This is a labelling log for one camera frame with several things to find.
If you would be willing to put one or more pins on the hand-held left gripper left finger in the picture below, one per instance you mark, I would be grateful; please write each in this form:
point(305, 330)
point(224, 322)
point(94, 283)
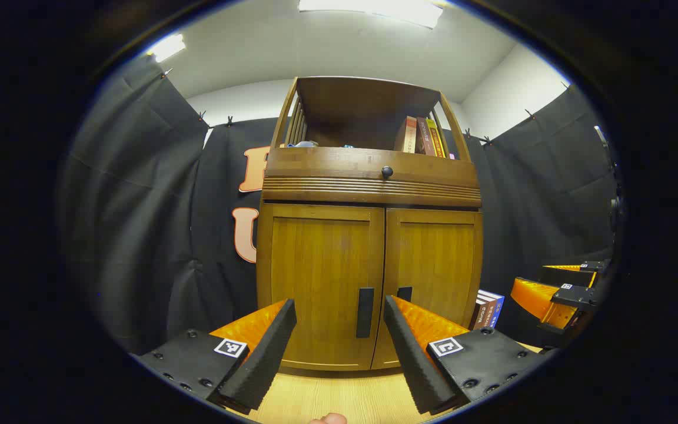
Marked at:
point(265, 353)

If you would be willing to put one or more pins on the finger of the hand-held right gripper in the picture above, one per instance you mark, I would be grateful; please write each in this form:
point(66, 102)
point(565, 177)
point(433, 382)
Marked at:
point(595, 267)
point(536, 297)

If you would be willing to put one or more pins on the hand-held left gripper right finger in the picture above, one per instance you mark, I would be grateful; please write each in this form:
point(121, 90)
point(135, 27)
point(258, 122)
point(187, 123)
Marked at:
point(409, 353)

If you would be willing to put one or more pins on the wooden cabinet door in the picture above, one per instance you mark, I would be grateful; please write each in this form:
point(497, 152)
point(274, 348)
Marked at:
point(439, 259)
point(315, 265)

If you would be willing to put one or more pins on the wooden double-door shoe cabinet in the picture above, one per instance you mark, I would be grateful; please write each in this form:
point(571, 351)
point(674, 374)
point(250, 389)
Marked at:
point(368, 106)

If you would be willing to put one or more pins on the blue white book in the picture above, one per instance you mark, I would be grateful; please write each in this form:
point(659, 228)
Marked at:
point(497, 307)

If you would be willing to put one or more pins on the brown book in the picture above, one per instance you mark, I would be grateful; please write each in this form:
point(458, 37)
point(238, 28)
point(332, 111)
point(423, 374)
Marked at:
point(482, 313)

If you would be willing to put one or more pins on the yellow book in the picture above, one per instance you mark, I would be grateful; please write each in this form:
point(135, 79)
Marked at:
point(436, 140)

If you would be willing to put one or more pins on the black backdrop cloth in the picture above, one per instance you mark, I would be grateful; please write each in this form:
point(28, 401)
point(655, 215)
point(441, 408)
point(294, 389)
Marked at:
point(139, 206)

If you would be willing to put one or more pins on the dark red book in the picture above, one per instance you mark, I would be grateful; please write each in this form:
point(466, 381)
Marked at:
point(425, 136)

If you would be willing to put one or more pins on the wooden drawer with black knob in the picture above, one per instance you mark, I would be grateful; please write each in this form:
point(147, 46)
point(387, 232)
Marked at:
point(339, 162)

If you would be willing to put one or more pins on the tan red book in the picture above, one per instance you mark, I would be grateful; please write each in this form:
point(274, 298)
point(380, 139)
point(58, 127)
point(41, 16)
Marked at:
point(408, 134)

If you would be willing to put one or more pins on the small pale shelf item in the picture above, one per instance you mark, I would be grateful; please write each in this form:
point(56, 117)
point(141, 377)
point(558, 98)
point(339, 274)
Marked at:
point(305, 143)

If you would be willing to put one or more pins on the small ceiling light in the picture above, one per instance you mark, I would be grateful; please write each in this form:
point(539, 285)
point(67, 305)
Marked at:
point(167, 47)

